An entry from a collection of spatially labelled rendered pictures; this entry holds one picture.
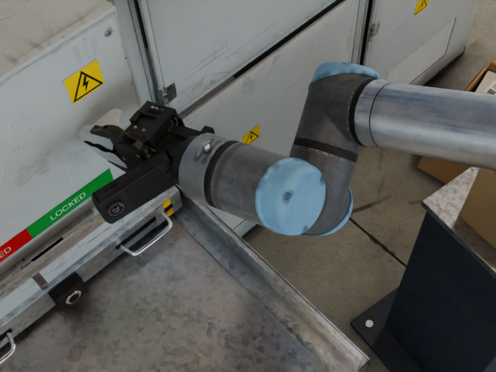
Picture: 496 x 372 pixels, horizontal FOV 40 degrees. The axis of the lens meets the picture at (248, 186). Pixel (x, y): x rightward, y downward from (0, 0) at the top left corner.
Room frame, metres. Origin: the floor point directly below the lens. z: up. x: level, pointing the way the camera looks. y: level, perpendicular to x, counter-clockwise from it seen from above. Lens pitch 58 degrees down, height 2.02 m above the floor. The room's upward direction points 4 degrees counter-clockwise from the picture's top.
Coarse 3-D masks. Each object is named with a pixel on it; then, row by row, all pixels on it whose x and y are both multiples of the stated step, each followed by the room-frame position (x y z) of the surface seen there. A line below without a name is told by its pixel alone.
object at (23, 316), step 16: (176, 192) 0.69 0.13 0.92; (176, 208) 0.68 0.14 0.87; (128, 224) 0.63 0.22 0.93; (144, 224) 0.64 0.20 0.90; (112, 240) 0.60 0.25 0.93; (128, 240) 0.61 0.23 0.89; (96, 256) 0.57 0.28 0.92; (112, 256) 0.59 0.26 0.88; (64, 272) 0.54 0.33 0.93; (80, 272) 0.55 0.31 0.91; (96, 272) 0.56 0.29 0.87; (48, 288) 0.51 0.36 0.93; (32, 304) 0.48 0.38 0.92; (48, 304) 0.50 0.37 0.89; (0, 320) 0.46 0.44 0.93; (16, 320) 0.46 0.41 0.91; (32, 320) 0.47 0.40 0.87; (0, 336) 0.44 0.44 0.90
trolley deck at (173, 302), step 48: (144, 240) 0.63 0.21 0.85; (192, 240) 0.63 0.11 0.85; (240, 240) 0.62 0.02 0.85; (96, 288) 0.54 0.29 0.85; (144, 288) 0.53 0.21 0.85; (192, 288) 0.53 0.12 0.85; (240, 288) 0.52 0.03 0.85; (288, 288) 0.51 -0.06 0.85; (48, 336) 0.45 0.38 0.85; (96, 336) 0.45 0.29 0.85; (144, 336) 0.44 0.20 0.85; (192, 336) 0.43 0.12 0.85; (240, 336) 0.43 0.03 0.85; (288, 336) 0.42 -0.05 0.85
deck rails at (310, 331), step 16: (192, 208) 0.68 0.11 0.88; (192, 224) 0.66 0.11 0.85; (208, 224) 0.64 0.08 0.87; (208, 240) 0.62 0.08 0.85; (224, 240) 0.61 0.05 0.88; (224, 256) 0.59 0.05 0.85; (240, 256) 0.57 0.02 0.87; (240, 272) 0.55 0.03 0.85; (256, 272) 0.54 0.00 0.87; (256, 288) 0.52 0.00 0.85; (272, 288) 0.51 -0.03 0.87; (272, 304) 0.48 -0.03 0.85; (288, 304) 0.48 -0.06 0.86; (288, 320) 0.45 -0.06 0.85; (304, 320) 0.44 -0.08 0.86; (320, 320) 0.42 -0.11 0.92; (304, 336) 0.42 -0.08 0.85; (320, 336) 0.41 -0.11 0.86; (336, 336) 0.39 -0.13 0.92; (320, 352) 0.39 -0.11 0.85; (336, 352) 0.38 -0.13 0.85; (352, 352) 0.36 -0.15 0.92; (336, 368) 0.36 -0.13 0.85; (352, 368) 0.36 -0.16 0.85
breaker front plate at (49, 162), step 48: (96, 48) 0.66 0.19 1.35; (0, 96) 0.57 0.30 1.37; (48, 96) 0.60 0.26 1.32; (96, 96) 0.65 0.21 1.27; (0, 144) 0.55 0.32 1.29; (48, 144) 0.59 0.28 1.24; (0, 192) 0.53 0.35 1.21; (48, 192) 0.57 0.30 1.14; (0, 240) 0.51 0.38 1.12; (48, 240) 0.54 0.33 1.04; (96, 240) 0.59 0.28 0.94
